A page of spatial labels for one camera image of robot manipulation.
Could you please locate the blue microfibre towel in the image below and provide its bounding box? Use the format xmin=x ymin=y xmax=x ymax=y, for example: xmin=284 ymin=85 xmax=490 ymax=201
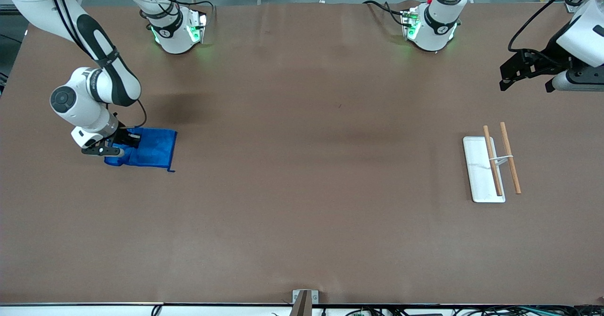
xmin=104 ymin=127 xmax=178 ymax=173

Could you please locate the left arm base connector panel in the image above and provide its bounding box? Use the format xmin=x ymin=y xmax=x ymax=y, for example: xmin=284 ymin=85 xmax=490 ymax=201
xmin=401 ymin=6 xmax=421 ymax=41

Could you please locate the right arm base connector panel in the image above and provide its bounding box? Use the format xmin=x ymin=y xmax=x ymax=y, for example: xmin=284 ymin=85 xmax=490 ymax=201
xmin=188 ymin=8 xmax=209 ymax=44

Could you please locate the brown table cover sheet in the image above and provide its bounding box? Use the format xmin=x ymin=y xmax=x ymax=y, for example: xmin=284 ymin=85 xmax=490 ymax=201
xmin=0 ymin=2 xmax=604 ymax=306

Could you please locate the black left arm base cable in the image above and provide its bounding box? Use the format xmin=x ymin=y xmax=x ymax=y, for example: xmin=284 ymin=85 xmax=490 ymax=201
xmin=362 ymin=0 xmax=407 ymax=26

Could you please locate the brown camera post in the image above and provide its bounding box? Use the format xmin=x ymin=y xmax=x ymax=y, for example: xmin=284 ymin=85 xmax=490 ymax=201
xmin=289 ymin=290 xmax=313 ymax=316

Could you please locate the metal mounting bracket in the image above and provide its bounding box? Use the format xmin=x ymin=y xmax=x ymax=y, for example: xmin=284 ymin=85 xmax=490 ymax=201
xmin=292 ymin=289 xmax=319 ymax=305

